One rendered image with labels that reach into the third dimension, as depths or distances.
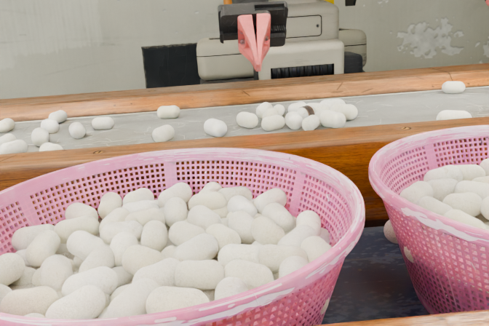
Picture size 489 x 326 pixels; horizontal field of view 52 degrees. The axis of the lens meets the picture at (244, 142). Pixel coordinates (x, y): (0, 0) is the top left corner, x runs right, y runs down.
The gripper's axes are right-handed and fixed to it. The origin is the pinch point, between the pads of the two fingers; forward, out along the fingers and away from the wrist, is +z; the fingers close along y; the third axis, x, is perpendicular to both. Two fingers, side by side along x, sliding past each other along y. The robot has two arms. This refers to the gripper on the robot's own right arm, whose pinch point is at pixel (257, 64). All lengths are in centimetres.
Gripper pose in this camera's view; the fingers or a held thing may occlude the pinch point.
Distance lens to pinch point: 70.4
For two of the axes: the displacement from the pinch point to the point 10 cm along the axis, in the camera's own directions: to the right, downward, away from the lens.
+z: 0.8, 8.2, -5.7
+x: 0.1, 5.7, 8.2
